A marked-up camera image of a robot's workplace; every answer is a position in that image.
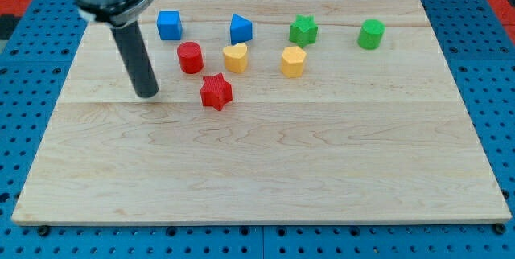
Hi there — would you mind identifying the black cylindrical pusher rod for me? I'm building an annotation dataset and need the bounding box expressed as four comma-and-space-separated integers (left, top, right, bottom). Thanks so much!
111, 21, 159, 98

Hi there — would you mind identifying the red star block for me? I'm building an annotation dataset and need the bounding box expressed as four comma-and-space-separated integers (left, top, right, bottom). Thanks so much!
200, 73, 233, 111

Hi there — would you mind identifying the green star block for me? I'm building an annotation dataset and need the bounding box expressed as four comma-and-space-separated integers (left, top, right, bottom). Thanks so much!
289, 14, 318, 48

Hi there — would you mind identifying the blue cube block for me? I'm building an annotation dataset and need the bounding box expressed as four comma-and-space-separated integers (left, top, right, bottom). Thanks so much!
156, 10, 183, 40

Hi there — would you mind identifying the red cylinder block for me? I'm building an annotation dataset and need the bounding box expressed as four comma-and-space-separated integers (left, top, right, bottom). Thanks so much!
177, 42, 204, 74

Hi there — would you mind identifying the yellow heart block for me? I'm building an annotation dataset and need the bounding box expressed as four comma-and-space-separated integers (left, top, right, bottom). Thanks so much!
222, 43, 248, 74

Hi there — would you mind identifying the blue triangle block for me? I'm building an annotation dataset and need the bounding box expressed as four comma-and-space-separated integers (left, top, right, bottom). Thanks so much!
229, 14, 253, 45

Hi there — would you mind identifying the light wooden board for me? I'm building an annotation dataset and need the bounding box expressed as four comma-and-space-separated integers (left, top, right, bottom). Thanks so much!
12, 0, 512, 226

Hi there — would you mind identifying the yellow pentagon block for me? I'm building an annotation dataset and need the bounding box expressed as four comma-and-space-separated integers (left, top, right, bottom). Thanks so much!
280, 46, 307, 78

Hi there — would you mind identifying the green cylinder block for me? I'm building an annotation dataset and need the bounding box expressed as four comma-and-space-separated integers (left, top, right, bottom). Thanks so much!
357, 19, 385, 50

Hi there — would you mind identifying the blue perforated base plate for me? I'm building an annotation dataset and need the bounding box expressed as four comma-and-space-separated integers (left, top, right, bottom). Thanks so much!
1, 0, 514, 258

